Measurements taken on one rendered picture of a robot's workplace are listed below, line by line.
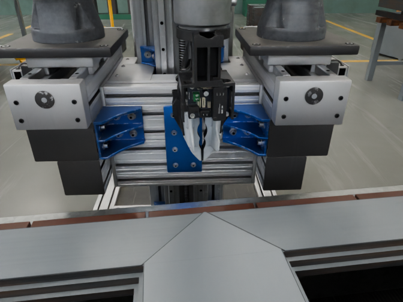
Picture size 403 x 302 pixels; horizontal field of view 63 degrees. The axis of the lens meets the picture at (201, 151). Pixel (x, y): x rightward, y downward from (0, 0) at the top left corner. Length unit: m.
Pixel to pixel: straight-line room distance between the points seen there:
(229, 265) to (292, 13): 0.52
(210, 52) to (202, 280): 0.28
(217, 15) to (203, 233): 0.29
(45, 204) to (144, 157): 1.32
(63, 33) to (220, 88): 0.41
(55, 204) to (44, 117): 1.41
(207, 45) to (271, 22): 0.36
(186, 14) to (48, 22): 0.39
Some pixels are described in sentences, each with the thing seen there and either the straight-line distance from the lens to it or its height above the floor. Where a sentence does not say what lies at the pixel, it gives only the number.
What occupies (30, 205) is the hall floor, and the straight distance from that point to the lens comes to 2.11.
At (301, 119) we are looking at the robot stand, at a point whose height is 0.92.
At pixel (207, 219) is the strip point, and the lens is 0.50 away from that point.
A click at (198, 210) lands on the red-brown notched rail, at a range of 0.55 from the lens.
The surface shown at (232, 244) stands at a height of 0.85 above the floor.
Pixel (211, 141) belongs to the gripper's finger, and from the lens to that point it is 0.52.
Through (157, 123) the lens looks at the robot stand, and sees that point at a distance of 0.78.
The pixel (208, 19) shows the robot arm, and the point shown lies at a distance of 0.43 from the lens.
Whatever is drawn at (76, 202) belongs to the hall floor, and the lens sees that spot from 2.03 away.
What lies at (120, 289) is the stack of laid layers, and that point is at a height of 0.83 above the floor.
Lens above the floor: 1.18
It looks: 29 degrees down
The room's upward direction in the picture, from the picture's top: straight up
